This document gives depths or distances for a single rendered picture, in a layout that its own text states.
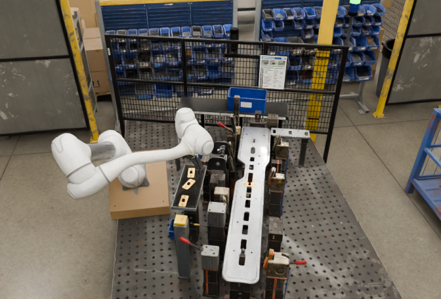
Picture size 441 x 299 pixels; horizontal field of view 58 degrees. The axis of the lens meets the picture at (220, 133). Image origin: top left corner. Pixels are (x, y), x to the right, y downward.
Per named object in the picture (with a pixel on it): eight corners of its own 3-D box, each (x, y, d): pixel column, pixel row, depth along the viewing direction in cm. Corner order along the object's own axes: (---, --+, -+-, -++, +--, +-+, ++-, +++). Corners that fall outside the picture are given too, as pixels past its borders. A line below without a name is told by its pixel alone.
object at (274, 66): (285, 90, 326) (288, 55, 308) (256, 88, 328) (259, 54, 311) (285, 89, 328) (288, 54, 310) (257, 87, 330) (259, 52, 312)
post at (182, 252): (189, 279, 232) (186, 227, 207) (177, 278, 233) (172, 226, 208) (192, 268, 238) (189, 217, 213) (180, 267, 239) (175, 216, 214)
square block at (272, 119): (274, 156, 327) (278, 119, 306) (264, 155, 328) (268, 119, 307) (274, 150, 333) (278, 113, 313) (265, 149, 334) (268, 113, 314)
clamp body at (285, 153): (286, 185, 299) (291, 148, 279) (270, 183, 300) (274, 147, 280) (286, 177, 306) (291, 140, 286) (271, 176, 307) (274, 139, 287)
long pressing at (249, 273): (264, 285, 196) (264, 283, 195) (218, 280, 199) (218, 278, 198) (270, 128, 308) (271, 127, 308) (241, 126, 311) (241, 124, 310)
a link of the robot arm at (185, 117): (172, 132, 212) (184, 145, 203) (170, 107, 203) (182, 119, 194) (190, 126, 217) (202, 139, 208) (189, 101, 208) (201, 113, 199)
